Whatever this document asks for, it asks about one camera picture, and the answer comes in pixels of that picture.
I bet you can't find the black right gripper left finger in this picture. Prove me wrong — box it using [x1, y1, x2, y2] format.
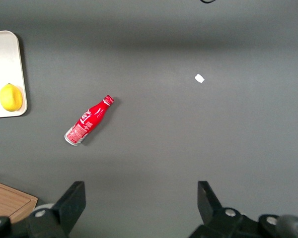
[27, 180, 87, 238]

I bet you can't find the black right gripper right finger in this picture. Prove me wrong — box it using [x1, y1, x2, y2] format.
[188, 180, 262, 238]

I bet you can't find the red cola bottle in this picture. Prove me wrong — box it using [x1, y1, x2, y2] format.
[64, 95, 115, 146]

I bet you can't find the yellow lemon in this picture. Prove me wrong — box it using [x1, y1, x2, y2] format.
[0, 83, 23, 112]

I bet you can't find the wooden drawer cabinet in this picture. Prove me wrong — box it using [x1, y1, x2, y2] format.
[0, 179, 39, 225]

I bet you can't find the cream plastic tray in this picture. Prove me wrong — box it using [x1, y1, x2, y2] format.
[0, 30, 28, 119]

